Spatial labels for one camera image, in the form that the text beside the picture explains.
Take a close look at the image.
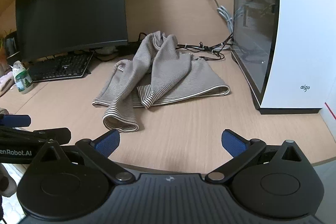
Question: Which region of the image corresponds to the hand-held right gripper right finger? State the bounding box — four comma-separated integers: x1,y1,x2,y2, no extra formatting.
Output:
205,129,303,184

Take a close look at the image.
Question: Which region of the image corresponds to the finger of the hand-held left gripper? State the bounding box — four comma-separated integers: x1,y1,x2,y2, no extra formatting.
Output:
0,127,72,147
0,114,32,127

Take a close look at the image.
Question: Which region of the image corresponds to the pink plush toy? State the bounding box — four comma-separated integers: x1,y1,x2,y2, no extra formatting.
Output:
0,70,15,97

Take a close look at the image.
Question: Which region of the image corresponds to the black computer monitor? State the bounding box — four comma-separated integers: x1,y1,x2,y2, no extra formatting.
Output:
15,0,129,63

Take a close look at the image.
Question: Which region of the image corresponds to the black keyboard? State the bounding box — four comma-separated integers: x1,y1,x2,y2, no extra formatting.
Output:
28,51,94,83

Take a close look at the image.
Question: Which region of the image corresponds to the black cable bundle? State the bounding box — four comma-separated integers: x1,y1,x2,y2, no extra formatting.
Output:
138,32,235,61

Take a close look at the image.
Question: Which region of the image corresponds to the white computer case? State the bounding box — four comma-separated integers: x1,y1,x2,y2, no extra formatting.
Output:
230,0,336,116

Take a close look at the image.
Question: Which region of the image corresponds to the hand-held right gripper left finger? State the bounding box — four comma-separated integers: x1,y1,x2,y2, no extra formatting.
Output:
33,129,135,184

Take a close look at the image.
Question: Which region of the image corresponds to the striped grey shirt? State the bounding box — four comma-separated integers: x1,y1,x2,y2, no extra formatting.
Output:
92,31,231,133

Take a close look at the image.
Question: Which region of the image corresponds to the green white plastic bottle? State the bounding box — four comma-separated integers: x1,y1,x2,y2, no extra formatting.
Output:
12,60,34,94

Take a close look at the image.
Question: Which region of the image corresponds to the white power strip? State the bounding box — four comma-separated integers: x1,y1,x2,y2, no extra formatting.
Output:
97,46,117,56

